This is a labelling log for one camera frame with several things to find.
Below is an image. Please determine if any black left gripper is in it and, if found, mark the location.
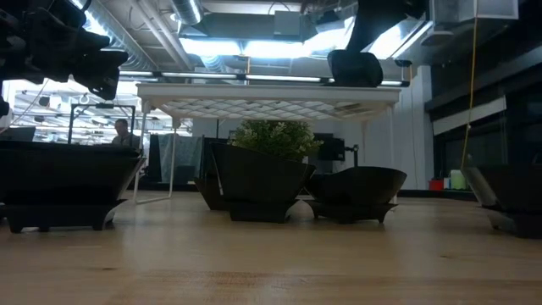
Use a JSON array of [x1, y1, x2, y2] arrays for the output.
[[25, 0, 130, 101]]

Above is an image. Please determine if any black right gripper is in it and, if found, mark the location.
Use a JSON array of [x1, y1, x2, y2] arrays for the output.
[[346, 0, 427, 52]]

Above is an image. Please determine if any glossy black mini plate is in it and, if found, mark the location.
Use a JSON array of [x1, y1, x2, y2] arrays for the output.
[[328, 49, 384, 88], [303, 165, 408, 225], [193, 176, 232, 212]]

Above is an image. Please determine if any wavy-edged black mini plate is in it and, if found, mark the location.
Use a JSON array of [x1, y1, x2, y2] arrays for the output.
[[462, 163, 542, 239], [0, 139, 146, 234]]

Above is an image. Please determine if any flat-rimmed square black plate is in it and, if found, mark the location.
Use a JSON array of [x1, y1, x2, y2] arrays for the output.
[[210, 141, 318, 225]]

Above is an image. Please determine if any person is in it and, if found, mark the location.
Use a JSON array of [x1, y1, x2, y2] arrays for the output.
[[110, 118, 141, 150]]

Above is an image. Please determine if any long ceiling light fixture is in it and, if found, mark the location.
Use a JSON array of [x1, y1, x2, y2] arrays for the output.
[[118, 70, 411, 88]]

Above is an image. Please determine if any black computer monitor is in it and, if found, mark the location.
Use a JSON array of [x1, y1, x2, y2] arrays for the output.
[[0, 125, 37, 143]]

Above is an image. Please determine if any grey partition panel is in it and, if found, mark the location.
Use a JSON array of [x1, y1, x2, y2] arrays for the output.
[[147, 133, 204, 184]]

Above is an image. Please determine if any black monitor on stand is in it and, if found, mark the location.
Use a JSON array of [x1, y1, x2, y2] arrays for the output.
[[315, 132, 361, 175]]

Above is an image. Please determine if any green potted plant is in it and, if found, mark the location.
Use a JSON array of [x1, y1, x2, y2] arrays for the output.
[[230, 119, 324, 163]]

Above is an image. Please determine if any pale green jar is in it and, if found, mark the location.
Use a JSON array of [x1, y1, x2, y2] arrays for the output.
[[449, 169, 467, 191]]

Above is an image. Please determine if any black metal stand frame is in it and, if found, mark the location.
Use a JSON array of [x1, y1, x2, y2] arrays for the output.
[[67, 103, 137, 145]]

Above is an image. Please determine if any white wire lattice rack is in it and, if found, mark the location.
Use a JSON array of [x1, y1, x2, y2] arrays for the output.
[[134, 82, 402, 207]]

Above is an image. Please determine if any black aluminium table frame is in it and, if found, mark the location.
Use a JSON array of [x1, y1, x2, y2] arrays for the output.
[[139, 180, 479, 202]]

